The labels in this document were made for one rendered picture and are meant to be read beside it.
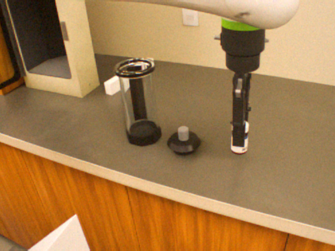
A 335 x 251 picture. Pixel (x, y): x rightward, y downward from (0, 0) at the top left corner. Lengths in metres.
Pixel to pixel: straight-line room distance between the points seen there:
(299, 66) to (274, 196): 0.67
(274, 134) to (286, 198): 0.26
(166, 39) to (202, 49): 0.17
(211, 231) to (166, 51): 0.87
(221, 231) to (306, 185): 0.25
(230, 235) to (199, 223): 0.09
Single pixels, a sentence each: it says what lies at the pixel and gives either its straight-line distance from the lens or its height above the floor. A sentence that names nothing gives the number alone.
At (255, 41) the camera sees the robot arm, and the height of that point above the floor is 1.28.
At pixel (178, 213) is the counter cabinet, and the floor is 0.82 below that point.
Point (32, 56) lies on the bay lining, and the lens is 1.47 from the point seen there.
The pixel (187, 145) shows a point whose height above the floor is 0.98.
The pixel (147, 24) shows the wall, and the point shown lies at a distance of 1.53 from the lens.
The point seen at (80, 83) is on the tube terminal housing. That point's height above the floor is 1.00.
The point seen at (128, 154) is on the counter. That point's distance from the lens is 0.95.
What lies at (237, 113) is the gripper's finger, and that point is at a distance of 0.75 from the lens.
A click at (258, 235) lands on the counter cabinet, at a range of 0.87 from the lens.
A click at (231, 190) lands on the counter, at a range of 0.81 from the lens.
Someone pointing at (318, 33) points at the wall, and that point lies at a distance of 1.30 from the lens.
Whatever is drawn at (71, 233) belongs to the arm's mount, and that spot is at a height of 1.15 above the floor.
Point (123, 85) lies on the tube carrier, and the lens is 0.89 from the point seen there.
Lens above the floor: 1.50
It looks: 32 degrees down
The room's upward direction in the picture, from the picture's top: 5 degrees counter-clockwise
